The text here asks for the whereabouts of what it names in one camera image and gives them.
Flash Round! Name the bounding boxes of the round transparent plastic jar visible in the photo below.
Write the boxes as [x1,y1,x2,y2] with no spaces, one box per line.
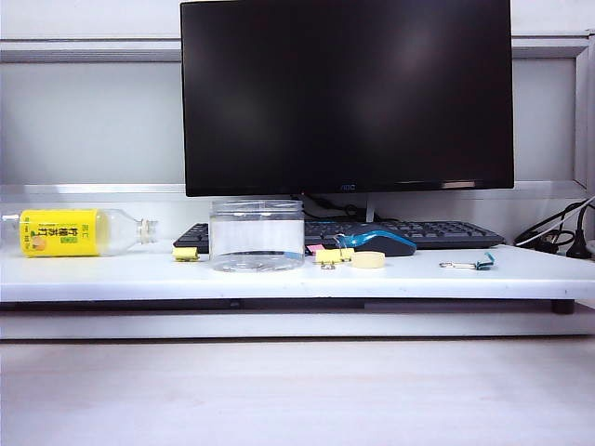
[208,199,307,273]

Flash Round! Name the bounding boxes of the cream round tape roll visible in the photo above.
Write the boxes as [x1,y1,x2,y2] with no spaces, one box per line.
[350,251,387,270]

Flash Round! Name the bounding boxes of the blue black computer mouse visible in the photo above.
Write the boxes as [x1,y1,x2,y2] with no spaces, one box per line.
[335,229,417,258]

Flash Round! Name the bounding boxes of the black computer monitor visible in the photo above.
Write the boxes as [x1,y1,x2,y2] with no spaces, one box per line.
[179,0,515,198]

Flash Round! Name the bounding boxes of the black computer keyboard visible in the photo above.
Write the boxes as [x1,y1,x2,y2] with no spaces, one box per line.
[172,219,507,255]

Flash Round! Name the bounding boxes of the white desk riser board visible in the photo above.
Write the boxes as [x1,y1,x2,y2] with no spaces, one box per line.
[0,243,595,304]

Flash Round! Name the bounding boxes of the teal binder clip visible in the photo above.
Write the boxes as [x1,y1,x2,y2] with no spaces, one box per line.
[439,252,497,271]

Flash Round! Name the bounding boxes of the plastic bottle yellow label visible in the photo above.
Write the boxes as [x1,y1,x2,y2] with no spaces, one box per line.
[0,208,160,258]

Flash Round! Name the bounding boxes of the black power plug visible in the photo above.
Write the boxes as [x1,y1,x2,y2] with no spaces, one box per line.
[565,203,592,259]

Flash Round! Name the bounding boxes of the black monitor cables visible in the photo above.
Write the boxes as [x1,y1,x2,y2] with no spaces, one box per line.
[301,193,368,223]

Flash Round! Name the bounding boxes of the black cable bundle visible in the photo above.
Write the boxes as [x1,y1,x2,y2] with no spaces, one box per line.
[513,197,595,255]

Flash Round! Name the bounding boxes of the white cable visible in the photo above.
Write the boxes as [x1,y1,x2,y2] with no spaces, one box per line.
[515,198,595,245]

